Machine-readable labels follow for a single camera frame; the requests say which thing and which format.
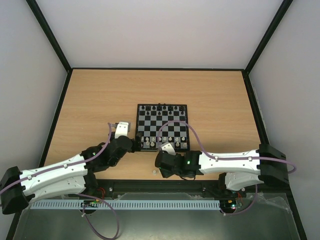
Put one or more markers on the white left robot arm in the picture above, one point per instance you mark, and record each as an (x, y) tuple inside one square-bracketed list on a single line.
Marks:
[(76, 175)]

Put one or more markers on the light blue slotted cable duct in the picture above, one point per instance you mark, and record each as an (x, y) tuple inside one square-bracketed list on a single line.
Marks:
[(78, 204)]

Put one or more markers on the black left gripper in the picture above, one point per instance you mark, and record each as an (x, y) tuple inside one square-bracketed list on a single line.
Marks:
[(138, 146)]

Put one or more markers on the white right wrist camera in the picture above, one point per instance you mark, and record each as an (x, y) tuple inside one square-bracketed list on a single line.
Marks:
[(168, 148)]

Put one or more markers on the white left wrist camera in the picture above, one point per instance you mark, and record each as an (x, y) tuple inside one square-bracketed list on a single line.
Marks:
[(122, 129)]

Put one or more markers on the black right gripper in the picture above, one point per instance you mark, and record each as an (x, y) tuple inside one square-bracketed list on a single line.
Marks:
[(159, 163)]

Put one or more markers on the black mounting rail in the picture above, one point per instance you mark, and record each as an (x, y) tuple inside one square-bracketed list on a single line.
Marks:
[(204, 188)]

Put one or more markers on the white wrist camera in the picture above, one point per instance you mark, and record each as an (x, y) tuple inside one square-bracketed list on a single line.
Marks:
[(122, 129), (168, 148)]

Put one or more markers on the green circuit board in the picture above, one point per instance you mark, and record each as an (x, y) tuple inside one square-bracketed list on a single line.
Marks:
[(234, 203)]

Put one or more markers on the black and silver chessboard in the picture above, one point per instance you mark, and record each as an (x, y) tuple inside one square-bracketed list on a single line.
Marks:
[(164, 125)]

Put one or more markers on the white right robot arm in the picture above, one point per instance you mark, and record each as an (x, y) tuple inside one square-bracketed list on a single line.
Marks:
[(265, 165)]

